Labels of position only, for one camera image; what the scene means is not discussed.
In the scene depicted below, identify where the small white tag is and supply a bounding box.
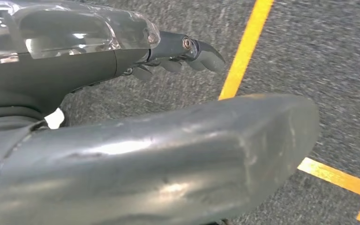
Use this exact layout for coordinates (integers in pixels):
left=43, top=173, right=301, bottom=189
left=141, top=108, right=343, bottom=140
left=44, top=107, right=66, bottom=130

